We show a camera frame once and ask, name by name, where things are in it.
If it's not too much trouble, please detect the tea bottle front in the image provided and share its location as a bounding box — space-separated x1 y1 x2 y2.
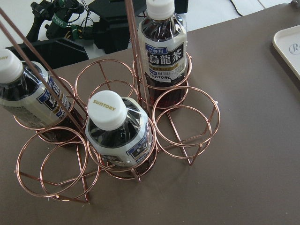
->
85 90 155 174

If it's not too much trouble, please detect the tea bottle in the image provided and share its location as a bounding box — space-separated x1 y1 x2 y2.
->
138 0 187 108
0 48 78 142
85 90 155 174

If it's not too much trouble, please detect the tea bottle right back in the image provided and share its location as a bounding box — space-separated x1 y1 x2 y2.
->
138 0 187 108

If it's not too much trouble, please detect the tea bottle left back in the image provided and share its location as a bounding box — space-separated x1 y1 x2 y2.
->
0 48 78 142

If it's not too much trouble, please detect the cream rabbit tray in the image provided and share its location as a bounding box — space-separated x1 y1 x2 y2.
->
272 25 300 79

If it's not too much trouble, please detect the copper wire bottle rack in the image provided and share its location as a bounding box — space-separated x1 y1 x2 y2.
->
0 0 220 202

